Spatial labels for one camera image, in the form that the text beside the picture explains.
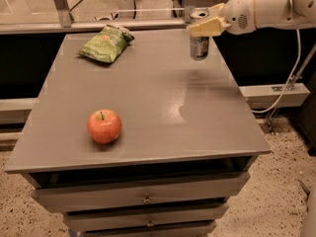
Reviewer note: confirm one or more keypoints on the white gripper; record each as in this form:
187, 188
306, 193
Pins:
237, 16

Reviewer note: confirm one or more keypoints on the silver blue redbull can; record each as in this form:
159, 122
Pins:
199, 45

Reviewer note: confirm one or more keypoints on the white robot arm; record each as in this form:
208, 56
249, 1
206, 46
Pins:
284, 14

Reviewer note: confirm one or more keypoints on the red apple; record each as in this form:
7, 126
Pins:
104, 126

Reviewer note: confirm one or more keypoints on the green chip bag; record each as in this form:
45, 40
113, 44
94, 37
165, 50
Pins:
107, 45

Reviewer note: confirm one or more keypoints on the grey drawer cabinet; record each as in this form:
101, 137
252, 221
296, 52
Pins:
179, 117

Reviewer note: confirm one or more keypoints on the top grey drawer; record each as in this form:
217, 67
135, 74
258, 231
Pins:
112, 195

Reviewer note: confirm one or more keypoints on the grey drawer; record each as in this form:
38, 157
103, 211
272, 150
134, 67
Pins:
112, 195
189, 229
145, 217

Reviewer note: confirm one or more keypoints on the middle grey drawer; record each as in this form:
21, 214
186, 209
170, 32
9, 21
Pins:
145, 217

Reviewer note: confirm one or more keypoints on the bottom grey drawer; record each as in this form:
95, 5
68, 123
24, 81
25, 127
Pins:
189, 229

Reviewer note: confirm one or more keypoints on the metal window rail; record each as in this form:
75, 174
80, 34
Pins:
94, 26

